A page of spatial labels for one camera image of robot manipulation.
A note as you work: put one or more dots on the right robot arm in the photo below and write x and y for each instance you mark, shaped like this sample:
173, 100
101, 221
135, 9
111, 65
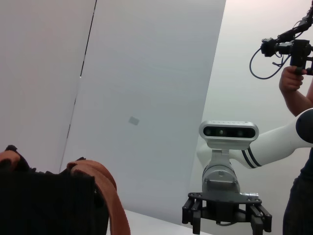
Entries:
274, 144

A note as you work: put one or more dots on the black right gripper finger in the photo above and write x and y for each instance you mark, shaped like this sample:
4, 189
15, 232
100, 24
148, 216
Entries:
194, 215
259, 220

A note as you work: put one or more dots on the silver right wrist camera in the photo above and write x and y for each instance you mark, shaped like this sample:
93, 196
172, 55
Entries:
228, 132

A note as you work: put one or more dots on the grey wall label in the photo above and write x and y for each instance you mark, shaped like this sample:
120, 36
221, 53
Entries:
134, 120

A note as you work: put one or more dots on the operator hand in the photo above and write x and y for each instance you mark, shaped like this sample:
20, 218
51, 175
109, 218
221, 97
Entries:
291, 80

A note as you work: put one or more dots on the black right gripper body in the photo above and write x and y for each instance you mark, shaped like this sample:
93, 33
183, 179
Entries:
225, 210

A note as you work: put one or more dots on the operator bare forearm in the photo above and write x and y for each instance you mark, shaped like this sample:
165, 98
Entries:
296, 102

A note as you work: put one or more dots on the operator in black clothes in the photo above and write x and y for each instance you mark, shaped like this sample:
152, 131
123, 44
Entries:
300, 208

